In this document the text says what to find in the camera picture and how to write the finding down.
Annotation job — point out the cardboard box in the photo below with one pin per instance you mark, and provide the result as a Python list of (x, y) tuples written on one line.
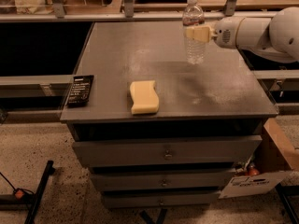
[(275, 159)]

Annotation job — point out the bottom grey drawer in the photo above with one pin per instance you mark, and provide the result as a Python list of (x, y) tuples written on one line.
[(160, 199)]

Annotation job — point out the grey drawer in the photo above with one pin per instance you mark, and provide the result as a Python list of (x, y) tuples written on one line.
[(139, 152), (160, 199), (162, 179)]

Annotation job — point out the middle grey drawer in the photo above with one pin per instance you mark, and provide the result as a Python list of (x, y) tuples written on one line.
[(162, 179)]

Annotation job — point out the orange bottle in box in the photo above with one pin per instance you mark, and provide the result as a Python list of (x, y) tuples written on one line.
[(252, 170)]

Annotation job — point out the metal railing frame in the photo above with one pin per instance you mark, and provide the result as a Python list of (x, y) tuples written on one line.
[(130, 10)]

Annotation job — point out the yellow sponge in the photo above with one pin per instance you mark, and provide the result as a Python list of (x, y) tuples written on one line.
[(144, 97)]

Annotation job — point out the grey drawer cabinet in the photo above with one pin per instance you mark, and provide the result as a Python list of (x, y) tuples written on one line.
[(216, 98)]

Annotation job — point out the orange cable connector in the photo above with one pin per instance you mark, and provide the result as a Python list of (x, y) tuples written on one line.
[(18, 193)]

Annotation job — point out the black metal stand leg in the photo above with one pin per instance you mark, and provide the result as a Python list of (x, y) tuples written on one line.
[(48, 171)]

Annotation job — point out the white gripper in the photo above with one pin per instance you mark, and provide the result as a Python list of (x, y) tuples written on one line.
[(224, 33)]

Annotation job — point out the clear plastic water bottle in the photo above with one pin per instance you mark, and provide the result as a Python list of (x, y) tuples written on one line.
[(192, 19)]

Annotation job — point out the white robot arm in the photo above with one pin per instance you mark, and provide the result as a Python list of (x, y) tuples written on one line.
[(275, 39)]

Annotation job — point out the top grey drawer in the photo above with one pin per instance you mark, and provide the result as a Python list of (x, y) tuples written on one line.
[(139, 152)]

